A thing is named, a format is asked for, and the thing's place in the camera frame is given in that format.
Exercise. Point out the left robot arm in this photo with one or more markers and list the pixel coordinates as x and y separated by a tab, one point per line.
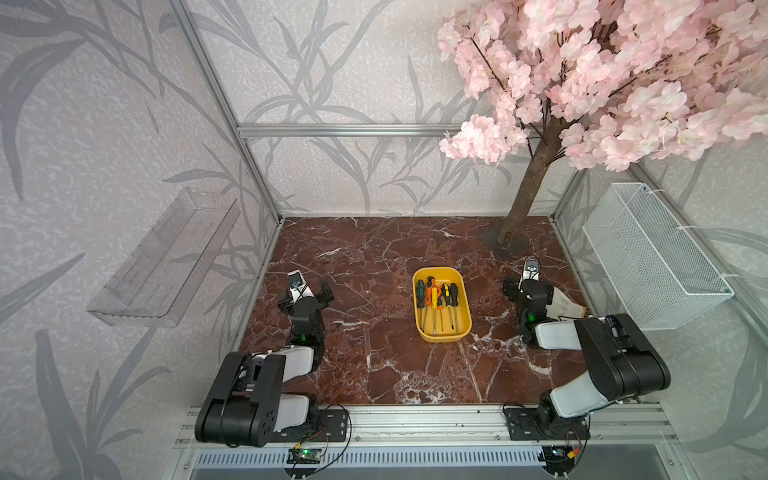
246	404

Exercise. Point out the orange black stubby screwdriver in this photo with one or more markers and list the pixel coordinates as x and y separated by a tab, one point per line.
440	302

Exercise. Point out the green black handle screwdriver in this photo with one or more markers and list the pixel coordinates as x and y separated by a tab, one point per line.
420	294

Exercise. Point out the white work glove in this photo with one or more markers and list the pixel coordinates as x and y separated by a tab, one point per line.
563	306

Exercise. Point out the white wire mesh basket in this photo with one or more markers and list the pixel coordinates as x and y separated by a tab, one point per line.
661	275

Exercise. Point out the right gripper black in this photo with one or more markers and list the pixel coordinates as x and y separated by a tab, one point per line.
512	287

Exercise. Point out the circuit board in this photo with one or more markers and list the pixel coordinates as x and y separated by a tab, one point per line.
561	457
305	456

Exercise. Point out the clear acrylic wall shelf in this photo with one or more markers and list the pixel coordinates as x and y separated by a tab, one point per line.
158	281

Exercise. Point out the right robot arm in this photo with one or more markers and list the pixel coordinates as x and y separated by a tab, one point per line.
621	363

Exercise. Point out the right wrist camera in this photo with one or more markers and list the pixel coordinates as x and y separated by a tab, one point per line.
531	269

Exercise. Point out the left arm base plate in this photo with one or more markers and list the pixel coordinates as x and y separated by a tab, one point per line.
328	424

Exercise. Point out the yellow plastic storage box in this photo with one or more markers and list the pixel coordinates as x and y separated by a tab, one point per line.
445	332

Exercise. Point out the aluminium frame crossbar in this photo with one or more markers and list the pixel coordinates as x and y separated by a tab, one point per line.
252	131

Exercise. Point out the pink blossom artificial tree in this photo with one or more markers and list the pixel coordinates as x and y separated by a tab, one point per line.
603	83

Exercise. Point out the right circuit board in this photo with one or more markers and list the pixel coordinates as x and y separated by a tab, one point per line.
561	457

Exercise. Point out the aluminium front rail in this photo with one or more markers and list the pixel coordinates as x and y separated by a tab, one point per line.
484	424

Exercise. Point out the left circuit board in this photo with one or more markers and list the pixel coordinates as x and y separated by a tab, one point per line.
305	456

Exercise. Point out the black yellow handle screwdriver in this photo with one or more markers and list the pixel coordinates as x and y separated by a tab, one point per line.
453	301

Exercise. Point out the orange handle long screwdriver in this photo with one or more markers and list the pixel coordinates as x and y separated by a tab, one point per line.
428	301

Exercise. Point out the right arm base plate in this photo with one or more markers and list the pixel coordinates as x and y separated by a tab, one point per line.
543	424

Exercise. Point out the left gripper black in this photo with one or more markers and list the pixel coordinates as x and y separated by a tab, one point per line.
321	299

